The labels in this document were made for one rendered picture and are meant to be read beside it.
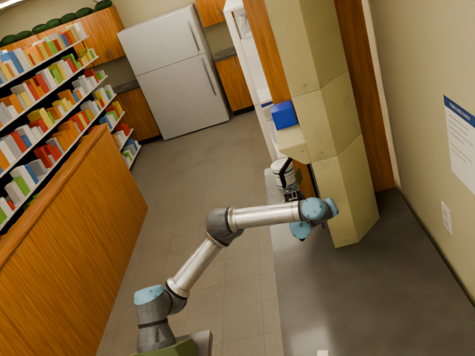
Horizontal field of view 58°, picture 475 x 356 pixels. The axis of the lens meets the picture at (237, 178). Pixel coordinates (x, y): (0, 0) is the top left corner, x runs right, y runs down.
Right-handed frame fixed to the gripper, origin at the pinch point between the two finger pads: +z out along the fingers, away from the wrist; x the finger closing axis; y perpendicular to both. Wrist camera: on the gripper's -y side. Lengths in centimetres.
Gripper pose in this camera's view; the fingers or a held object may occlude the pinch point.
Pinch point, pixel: (292, 190)
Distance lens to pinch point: 194.5
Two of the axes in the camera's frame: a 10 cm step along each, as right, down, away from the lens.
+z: 0.1, -4.7, 8.8
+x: -9.5, 2.8, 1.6
